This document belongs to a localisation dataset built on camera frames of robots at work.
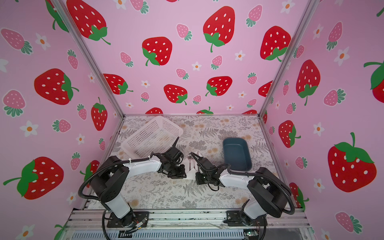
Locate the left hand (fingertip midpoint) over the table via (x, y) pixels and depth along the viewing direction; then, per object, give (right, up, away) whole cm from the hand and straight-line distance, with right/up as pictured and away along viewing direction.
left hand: (187, 176), depth 87 cm
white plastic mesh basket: (-22, +23, +20) cm, 38 cm away
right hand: (+5, -1, 0) cm, 5 cm away
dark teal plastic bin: (+33, +12, +11) cm, 36 cm away
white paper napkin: (+2, +4, +5) cm, 6 cm away
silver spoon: (+1, +10, +8) cm, 13 cm away
